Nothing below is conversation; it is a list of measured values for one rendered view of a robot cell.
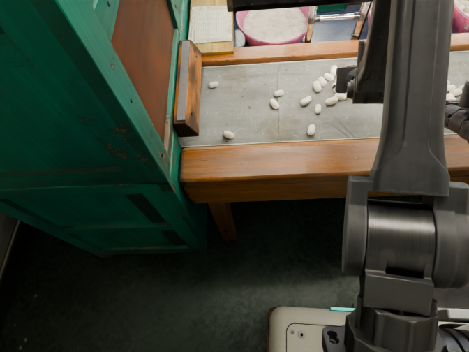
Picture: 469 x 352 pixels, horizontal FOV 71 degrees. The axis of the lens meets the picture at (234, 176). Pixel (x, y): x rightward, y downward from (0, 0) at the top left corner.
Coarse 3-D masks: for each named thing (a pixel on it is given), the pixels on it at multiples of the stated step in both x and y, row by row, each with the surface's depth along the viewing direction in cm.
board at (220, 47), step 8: (192, 0) 118; (200, 0) 117; (208, 0) 117; (216, 0) 117; (224, 0) 116; (232, 16) 113; (232, 24) 111; (232, 32) 109; (232, 40) 108; (200, 48) 107; (208, 48) 107; (216, 48) 107; (224, 48) 107; (232, 48) 106
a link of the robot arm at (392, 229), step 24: (384, 216) 30; (408, 216) 30; (432, 216) 29; (384, 240) 29; (408, 240) 29; (432, 240) 28; (384, 264) 30; (408, 264) 29; (432, 264) 28; (360, 288) 33; (384, 288) 29; (408, 288) 28; (432, 288) 28; (408, 312) 30
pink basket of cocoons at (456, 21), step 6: (456, 6) 108; (456, 12) 110; (462, 12) 107; (456, 18) 111; (462, 18) 109; (468, 18) 106; (456, 24) 113; (462, 24) 111; (468, 24) 109; (456, 30) 115; (462, 30) 112; (468, 30) 110
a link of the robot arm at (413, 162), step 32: (416, 0) 29; (448, 0) 28; (416, 32) 29; (448, 32) 29; (416, 64) 29; (448, 64) 29; (384, 96) 34; (416, 96) 29; (384, 128) 32; (416, 128) 29; (384, 160) 30; (416, 160) 29; (352, 192) 32; (416, 192) 29; (448, 192) 29; (352, 224) 30; (448, 224) 28; (352, 256) 30; (448, 256) 28
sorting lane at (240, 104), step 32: (256, 64) 108; (288, 64) 107; (320, 64) 106; (352, 64) 105; (224, 96) 103; (256, 96) 102; (288, 96) 101; (320, 96) 101; (224, 128) 98; (256, 128) 97; (288, 128) 97; (320, 128) 96; (352, 128) 95
